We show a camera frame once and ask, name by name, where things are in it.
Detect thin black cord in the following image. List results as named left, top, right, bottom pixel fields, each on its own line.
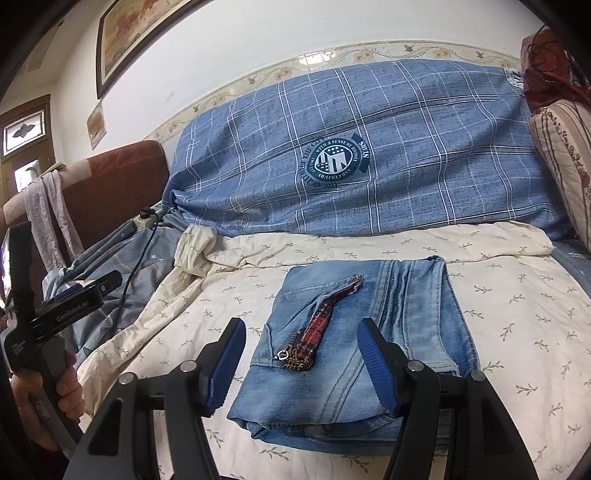
left=529, top=23, right=587, bottom=86

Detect wooden door with glass panes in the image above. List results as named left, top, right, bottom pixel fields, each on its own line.
left=0, top=95, right=51, bottom=195

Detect small wall poster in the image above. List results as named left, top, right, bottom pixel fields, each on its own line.
left=87, top=102, right=108, bottom=151

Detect white power strip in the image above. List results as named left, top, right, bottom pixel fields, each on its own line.
left=133, top=208, right=164, bottom=228

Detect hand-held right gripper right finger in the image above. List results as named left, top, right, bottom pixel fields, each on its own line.
left=358, top=318, right=541, bottom=480

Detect grey star-print duvet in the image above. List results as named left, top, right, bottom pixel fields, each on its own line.
left=44, top=212, right=190, bottom=370

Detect black power cable with plug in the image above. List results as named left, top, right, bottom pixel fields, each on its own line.
left=111, top=209, right=160, bottom=333

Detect dark-framed wall picture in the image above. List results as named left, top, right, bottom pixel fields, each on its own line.
left=95, top=0, right=218, bottom=100

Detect cream leaf-print blanket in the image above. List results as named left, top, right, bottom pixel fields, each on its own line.
left=76, top=222, right=591, bottom=480

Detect striped floral pillow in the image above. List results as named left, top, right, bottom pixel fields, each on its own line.
left=529, top=99, right=591, bottom=250

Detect brown padded headboard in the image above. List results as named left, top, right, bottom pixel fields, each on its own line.
left=0, top=140, right=174, bottom=296

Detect reddish-brown cloth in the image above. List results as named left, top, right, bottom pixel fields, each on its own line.
left=521, top=25, right=591, bottom=114

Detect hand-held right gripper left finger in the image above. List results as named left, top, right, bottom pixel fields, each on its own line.
left=62, top=318, right=247, bottom=480

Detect blue-grey bed sheet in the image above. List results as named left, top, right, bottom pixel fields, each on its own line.
left=551, top=239, right=591, bottom=296

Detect light blue denim pants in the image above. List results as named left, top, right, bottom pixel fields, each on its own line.
left=228, top=256, right=483, bottom=457

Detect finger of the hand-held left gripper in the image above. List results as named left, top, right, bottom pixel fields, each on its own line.
left=44, top=284, right=93, bottom=306
left=69, top=271, right=124, bottom=298

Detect person's left hand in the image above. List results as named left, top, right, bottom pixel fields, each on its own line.
left=9, top=350, right=86, bottom=455

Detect blue plaid quilt with emblem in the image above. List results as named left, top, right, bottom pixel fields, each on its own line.
left=163, top=59, right=573, bottom=241

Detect pale lilac hanging cloth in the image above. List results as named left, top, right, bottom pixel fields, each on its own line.
left=25, top=172, right=77, bottom=273

